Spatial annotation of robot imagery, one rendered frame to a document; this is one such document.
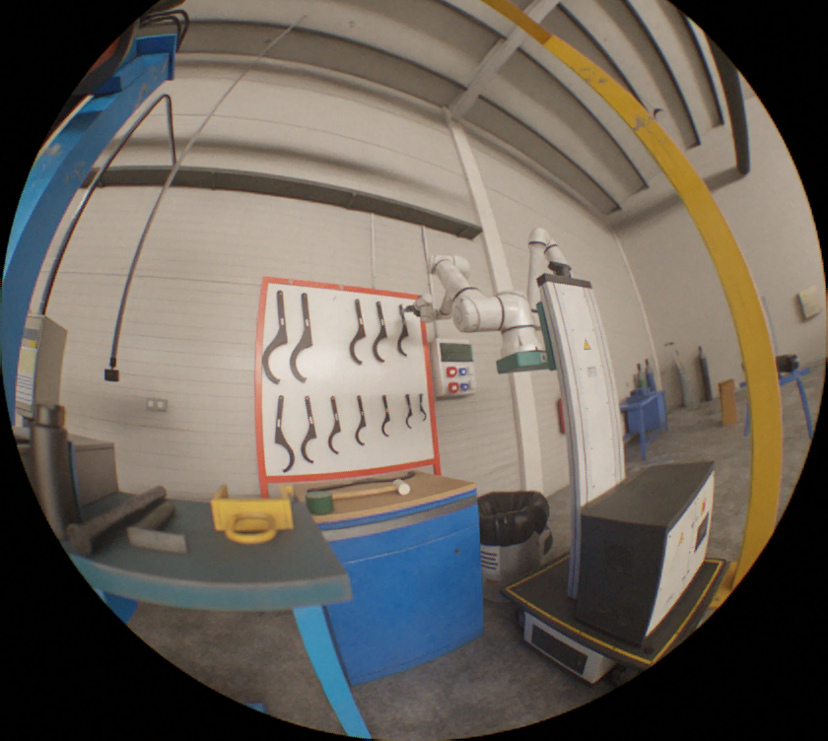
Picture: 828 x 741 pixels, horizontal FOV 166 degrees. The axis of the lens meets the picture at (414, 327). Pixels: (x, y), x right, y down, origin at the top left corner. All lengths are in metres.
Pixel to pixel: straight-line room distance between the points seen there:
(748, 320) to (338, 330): 2.61
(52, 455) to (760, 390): 1.99
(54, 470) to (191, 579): 0.26
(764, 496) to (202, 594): 1.81
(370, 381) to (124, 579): 2.13
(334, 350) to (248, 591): 2.03
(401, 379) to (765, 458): 2.52
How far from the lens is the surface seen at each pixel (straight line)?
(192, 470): 2.29
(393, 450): 2.36
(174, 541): 0.52
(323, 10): 5.91
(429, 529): 1.23
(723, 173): 11.12
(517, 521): 1.67
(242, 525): 0.61
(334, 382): 2.22
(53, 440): 0.55
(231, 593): 0.43
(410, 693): 1.56
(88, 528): 0.52
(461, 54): 6.26
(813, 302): 10.18
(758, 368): 1.54
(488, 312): 1.15
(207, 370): 2.25
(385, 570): 1.21
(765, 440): 1.60
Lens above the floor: 1.28
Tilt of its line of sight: 18 degrees up
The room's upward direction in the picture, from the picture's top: 6 degrees counter-clockwise
